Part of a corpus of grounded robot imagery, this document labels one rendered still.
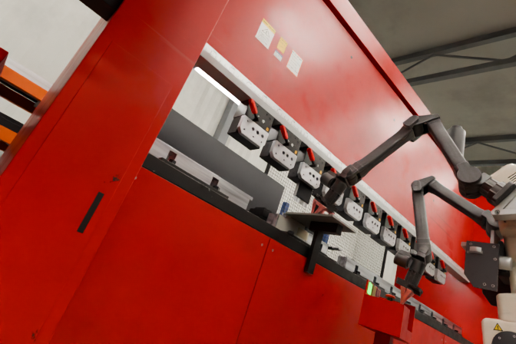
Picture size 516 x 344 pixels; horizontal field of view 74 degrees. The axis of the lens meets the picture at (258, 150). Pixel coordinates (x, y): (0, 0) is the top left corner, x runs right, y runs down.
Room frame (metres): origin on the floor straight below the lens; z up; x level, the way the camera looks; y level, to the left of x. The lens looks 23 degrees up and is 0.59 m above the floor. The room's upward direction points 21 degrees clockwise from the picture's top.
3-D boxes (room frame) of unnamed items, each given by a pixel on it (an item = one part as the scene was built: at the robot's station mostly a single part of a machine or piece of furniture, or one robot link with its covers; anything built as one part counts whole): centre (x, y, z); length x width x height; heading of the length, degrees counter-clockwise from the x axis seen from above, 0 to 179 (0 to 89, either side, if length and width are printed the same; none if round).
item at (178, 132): (1.85, 0.21, 1.12); 1.13 x 0.02 x 0.44; 125
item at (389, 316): (1.49, -0.75, 0.75); 0.20 x 0.16 x 0.18; 139
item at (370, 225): (1.90, -0.75, 1.26); 0.15 x 0.09 x 0.17; 125
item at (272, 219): (1.60, -0.32, 0.92); 0.39 x 0.06 x 0.10; 125
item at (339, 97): (1.95, -0.81, 1.74); 3.00 x 0.08 x 0.80; 125
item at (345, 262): (2.30, -1.31, 0.92); 1.68 x 0.06 x 0.10; 125
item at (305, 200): (1.57, -0.28, 1.13); 0.10 x 0.02 x 0.10; 125
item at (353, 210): (1.79, -0.59, 1.26); 0.15 x 0.09 x 0.17; 125
